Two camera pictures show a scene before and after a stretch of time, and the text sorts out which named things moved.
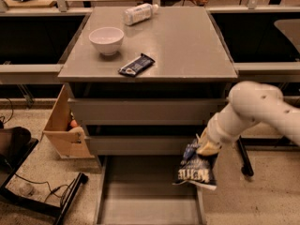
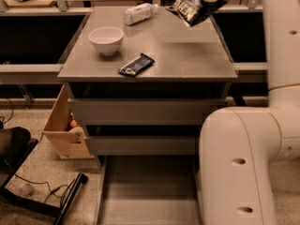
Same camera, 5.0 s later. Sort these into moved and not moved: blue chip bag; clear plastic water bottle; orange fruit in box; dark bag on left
Moved: blue chip bag
Not moved: dark bag on left; orange fruit in box; clear plastic water bottle
